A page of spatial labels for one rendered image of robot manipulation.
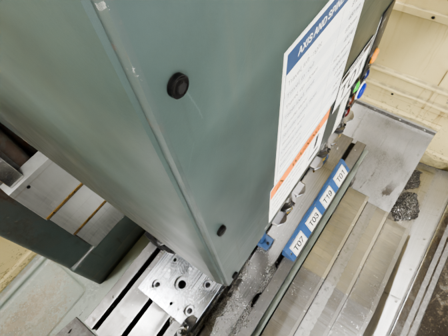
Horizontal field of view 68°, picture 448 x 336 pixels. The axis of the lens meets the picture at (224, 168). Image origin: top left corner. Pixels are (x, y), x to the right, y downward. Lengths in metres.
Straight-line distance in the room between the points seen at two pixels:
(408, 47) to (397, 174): 0.55
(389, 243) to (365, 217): 0.14
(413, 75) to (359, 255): 0.75
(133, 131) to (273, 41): 0.11
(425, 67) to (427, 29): 0.16
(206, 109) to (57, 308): 1.67
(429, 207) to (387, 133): 0.38
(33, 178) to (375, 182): 1.35
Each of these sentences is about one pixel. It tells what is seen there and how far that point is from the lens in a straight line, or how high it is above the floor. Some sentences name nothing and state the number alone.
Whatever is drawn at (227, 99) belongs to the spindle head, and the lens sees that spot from 0.19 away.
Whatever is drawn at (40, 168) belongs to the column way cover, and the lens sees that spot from 1.01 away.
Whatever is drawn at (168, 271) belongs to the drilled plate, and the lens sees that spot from 1.20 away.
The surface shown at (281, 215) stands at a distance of 0.98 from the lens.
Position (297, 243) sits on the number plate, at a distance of 1.24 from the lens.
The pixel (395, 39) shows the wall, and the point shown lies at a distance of 1.48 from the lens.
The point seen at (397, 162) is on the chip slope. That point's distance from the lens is 1.68.
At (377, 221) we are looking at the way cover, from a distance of 1.59.
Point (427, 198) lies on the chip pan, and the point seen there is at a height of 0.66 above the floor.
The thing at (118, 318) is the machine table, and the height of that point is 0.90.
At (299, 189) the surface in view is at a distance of 1.02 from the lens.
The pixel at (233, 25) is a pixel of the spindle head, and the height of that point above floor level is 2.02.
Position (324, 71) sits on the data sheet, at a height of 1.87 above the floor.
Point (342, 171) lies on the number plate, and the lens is 1.39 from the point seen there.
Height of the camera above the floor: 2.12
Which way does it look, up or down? 59 degrees down
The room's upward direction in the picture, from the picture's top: 11 degrees counter-clockwise
